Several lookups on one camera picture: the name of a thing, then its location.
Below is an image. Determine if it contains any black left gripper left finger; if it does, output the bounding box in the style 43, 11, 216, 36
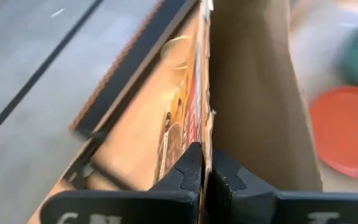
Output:
40, 141, 204, 224

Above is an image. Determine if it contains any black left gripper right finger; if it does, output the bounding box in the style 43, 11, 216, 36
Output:
204, 149, 358, 224

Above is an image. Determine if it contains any purple cereal box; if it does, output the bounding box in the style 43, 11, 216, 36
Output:
27, 0, 323, 224

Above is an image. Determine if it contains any orange plate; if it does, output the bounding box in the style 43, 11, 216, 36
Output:
308, 86, 358, 181

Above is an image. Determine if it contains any orange black hazard strip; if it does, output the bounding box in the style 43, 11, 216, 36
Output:
69, 0, 198, 139

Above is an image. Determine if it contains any black table frame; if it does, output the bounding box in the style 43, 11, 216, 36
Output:
61, 133, 130, 191

